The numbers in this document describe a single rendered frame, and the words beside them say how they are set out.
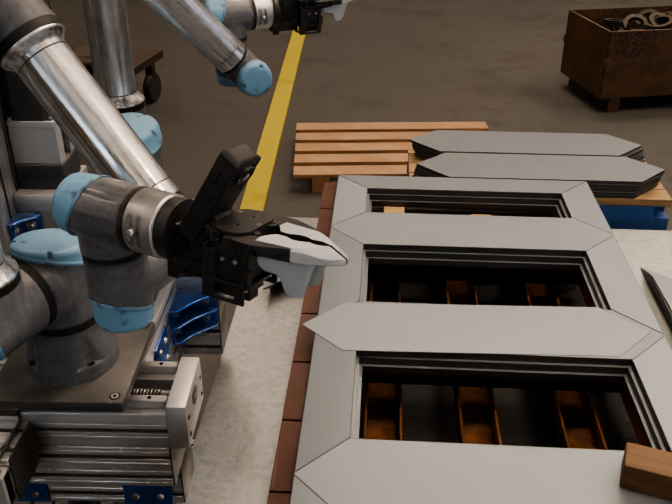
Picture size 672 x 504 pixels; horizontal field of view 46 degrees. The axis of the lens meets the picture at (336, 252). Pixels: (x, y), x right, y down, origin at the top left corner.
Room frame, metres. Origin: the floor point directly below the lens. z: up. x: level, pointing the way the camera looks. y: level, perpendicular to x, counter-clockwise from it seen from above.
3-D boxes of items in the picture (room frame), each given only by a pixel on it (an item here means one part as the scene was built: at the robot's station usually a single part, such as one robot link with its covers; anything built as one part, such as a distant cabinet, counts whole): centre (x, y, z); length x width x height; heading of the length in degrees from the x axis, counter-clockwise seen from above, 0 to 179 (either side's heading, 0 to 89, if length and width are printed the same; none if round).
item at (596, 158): (2.39, -0.64, 0.82); 0.80 x 0.40 x 0.06; 86
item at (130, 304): (0.83, 0.26, 1.34); 0.11 x 0.08 x 0.11; 153
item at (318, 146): (4.28, -0.35, 0.06); 1.21 x 0.83 x 0.11; 89
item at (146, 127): (1.56, 0.43, 1.20); 0.13 x 0.12 x 0.14; 24
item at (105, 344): (1.06, 0.44, 1.09); 0.15 x 0.15 x 0.10
